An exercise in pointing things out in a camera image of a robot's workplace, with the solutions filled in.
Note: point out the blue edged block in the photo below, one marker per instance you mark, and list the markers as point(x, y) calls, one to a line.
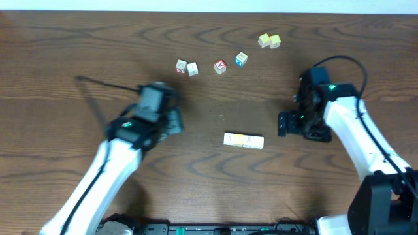
point(241, 59)

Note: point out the white letter block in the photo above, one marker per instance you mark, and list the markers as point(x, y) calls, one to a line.
point(192, 69)

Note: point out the soccer ball wooden block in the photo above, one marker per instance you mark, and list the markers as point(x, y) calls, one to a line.
point(228, 139)

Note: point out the red A block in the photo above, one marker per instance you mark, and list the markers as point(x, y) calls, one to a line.
point(220, 66)

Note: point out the yellow number wooden block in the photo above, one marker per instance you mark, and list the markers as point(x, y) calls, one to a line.
point(238, 140)

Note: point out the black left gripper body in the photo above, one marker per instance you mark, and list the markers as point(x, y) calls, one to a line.
point(174, 121)

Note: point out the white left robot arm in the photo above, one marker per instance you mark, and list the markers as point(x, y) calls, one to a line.
point(128, 139)

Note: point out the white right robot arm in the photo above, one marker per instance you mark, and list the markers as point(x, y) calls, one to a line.
point(386, 201)

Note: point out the plain wooden block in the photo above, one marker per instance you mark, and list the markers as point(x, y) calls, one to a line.
point(258, 142)

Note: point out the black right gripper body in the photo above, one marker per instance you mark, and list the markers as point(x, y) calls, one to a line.
point(311, 125)

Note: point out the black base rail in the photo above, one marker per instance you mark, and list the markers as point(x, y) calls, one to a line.
point(123, 224)

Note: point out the pale yellow block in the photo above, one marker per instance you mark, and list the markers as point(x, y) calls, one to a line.
point(264, 40)

